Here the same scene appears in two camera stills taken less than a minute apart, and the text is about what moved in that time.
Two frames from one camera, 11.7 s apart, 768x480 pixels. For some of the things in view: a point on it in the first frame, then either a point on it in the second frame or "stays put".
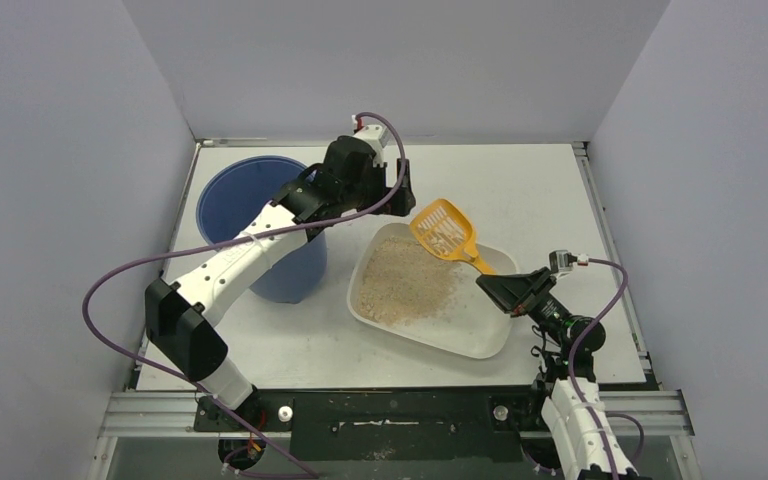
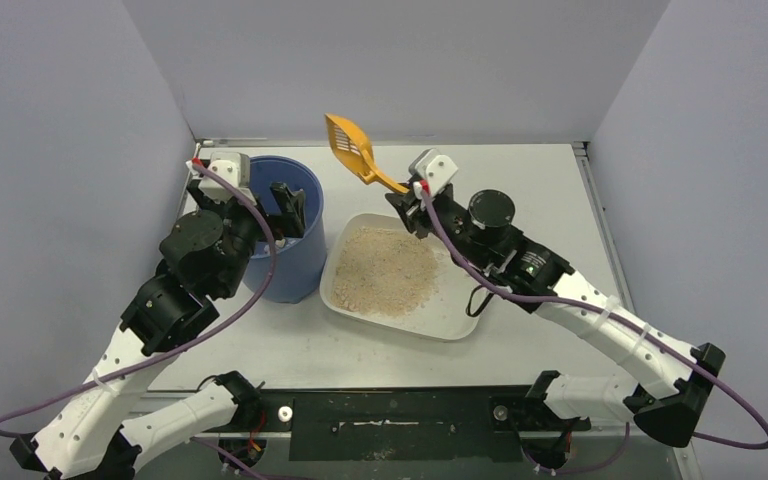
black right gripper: (524, 294) to (408, 211)
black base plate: (384, 425) stays put
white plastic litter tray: (399, 285) to (337, 232)
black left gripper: (396, 192) to (251, 208)
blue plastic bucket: (235, 194) stays put
